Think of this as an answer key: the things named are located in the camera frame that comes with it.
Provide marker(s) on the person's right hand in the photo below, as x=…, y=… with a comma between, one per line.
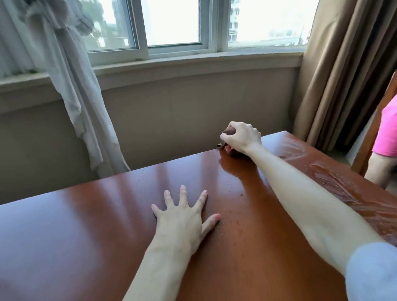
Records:
x=243, y=137

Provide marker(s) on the person's left hand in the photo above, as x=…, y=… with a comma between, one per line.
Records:
x=180, y=225

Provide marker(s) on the person's left thumb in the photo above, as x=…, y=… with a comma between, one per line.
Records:
x=211, y=223

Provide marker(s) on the person's left middle finger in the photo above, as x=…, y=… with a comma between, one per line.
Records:
x=183, y=196

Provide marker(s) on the person's left little finger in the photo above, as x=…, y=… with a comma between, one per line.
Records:
x=157, y=212

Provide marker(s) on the person's right fingers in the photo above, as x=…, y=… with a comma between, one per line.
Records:
x=230, y=133

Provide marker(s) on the brown wrapper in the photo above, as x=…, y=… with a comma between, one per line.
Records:
x=230, y=146

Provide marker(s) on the person's left forearm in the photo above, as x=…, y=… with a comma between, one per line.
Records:
x=153, y=278

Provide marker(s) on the person's right forearm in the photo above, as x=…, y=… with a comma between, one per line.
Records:
x=307, y=200

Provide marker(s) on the white framed window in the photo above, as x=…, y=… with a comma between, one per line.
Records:
x=198, y=21

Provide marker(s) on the clear plastic film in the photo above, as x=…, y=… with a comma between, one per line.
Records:
x=356, y=187

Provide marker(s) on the beige drape curtain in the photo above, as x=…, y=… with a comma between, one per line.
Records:
x=348, y=61

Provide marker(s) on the wooden chair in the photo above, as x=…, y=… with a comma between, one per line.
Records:
x=375, y=126

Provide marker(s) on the white sheer curtain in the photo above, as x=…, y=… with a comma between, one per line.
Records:
x=53, y=76

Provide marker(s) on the person's light blue sleeve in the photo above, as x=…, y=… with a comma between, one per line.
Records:
x=381, y=273

